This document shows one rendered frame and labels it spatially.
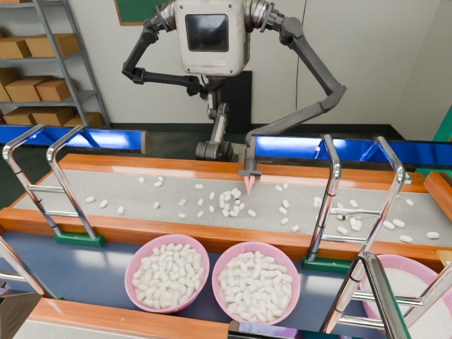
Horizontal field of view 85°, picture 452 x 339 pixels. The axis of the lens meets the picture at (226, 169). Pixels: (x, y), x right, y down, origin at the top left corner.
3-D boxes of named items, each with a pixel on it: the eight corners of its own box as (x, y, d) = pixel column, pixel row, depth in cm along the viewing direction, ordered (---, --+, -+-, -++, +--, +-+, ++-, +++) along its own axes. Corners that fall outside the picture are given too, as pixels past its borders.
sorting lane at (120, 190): (56, 172, 131) (55, 169, 130) (430, 197, 108) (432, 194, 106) (10, 214, 107) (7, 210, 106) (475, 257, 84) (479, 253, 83)
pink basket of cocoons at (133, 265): (151, 246, 97) (144, 231, 91) (216, 253, 94) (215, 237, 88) (118, 319, 76) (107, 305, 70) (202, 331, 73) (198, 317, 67)
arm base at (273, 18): (261, 29, 122) (272, 1, 114) (276, 35, 122) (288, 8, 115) (259, 31, 116) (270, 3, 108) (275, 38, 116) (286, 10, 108)
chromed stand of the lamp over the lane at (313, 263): (297, 227, 102) (318, 131, 75) (348, 231, 100) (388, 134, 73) (302, 269, 87) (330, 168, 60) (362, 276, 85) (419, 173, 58)
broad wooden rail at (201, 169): (81, 178, 149) (68, 153, 138) (405, 201, 125) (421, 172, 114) (68, 192, 139) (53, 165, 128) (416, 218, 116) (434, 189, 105)
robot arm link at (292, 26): (343, 100, 119) (354, 92, 109) (321, 116, 118) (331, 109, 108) (288, 27, 120) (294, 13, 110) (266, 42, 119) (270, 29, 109)
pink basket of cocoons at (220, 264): (207, 266, 89) (205, 250, 84) (276, 250, 94) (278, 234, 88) (223, 350, 69) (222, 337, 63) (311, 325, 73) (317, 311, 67)
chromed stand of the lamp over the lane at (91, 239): (84, 208, 115) (37, 121, 88) (124, 212, 112) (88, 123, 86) (56, 242, 100) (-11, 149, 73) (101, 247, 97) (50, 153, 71)
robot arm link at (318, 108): (323, 101, 119) (333, 93, 108) (328, 111, 118) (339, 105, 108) (242, 137, 116) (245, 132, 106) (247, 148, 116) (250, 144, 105)
